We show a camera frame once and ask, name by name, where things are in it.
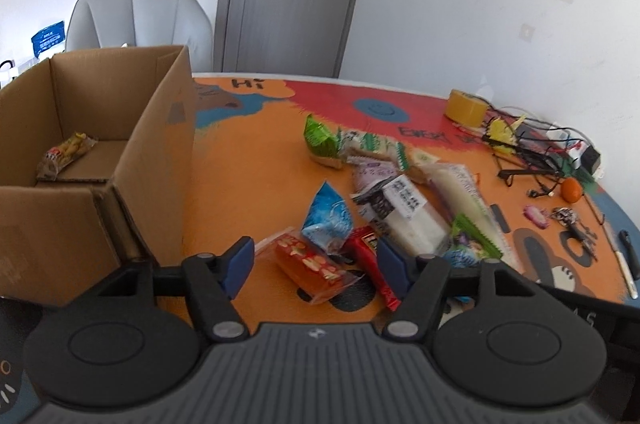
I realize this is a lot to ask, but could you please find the blue plastic bag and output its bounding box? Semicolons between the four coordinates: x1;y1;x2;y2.
31;20;66;57

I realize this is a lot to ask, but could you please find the orange clear snack packet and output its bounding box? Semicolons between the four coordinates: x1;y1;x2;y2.
255;226;373;307

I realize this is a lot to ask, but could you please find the grey padded chair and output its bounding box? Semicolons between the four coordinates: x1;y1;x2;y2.
65;0;215;72

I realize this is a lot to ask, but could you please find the green striped bread packet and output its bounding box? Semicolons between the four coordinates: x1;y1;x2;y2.
337;129;416;170

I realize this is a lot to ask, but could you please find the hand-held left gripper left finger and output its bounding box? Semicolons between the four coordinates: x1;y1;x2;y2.
89;236;256;345

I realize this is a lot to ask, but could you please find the black USB cable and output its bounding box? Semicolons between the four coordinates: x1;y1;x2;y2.
527;174;566;200

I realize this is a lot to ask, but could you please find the yellow peanut snack packet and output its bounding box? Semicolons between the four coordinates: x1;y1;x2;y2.
36;131;98;181

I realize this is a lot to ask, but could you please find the black wire stand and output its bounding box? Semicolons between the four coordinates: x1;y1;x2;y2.
482;131;571;187

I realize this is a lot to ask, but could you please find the orange fruit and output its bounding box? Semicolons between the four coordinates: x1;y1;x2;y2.
560;178;586;204

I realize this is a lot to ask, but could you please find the bunch of keys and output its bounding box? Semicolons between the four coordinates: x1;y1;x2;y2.
552;206;598;260

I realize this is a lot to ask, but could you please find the black power adapter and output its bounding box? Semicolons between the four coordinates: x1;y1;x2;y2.
580;146;603;177

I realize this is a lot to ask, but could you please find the yellow crumpled wrapper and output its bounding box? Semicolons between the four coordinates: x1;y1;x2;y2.
487;114;526;145

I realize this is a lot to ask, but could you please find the long white rice cake packet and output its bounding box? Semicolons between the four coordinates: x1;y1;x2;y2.
415;156;501;235

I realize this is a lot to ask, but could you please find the pink keychain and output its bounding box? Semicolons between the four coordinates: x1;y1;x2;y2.
522;204;548;227

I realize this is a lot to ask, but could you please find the blue snack packet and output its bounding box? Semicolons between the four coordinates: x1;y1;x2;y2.
300;181;356;252

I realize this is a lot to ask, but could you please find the white pen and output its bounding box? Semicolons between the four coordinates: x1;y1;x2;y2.
602;221;640;300

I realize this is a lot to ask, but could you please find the green purple snack packet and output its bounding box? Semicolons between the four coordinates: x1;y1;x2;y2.
442;214;518;270

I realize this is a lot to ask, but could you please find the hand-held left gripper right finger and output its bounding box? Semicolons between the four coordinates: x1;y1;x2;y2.
376;236;549;343

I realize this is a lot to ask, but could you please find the white power strip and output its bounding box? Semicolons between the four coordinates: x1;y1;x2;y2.
540;129;586;155

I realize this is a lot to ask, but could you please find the red snack packet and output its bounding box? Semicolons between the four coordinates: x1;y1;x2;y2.
345;226;403;312

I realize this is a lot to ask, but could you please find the brown cardboard box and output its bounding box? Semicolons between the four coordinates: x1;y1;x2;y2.
0;45;197;307

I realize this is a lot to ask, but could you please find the yellow tape roll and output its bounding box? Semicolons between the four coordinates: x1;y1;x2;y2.
445;89;491;127

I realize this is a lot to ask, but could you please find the white cake packet black label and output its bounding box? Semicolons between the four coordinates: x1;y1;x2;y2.
352;174;451;255

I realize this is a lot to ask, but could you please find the black tool handle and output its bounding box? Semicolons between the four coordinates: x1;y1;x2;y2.
619;229;640;280

